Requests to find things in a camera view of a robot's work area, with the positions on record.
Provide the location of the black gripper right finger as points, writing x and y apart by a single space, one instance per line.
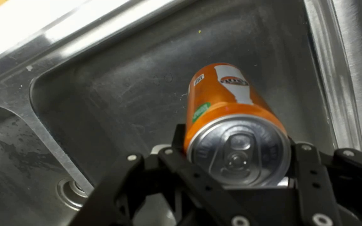
339 189

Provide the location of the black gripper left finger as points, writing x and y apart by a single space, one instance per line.
163 180

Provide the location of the orange soda can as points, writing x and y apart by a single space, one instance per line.
222 96

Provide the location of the stainless steel double sink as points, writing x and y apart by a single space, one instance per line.
105 84

